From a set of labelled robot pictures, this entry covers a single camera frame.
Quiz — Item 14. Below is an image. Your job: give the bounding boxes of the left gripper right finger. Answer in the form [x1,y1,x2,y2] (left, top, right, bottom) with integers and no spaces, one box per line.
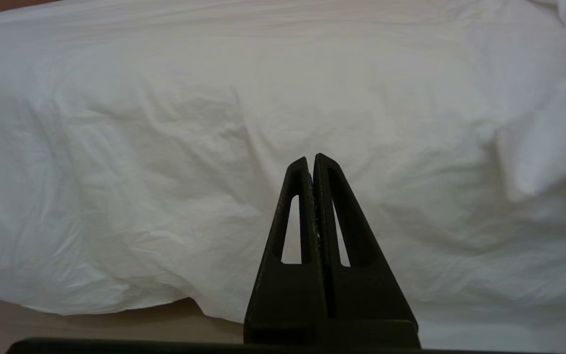
[313,153,422,349]

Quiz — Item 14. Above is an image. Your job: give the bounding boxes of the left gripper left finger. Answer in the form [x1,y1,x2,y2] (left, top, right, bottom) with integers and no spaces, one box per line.
[243,157,328,345]

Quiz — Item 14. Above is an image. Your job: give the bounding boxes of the white duvet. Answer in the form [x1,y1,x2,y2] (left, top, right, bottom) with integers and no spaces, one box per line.
[0,0,566,354]

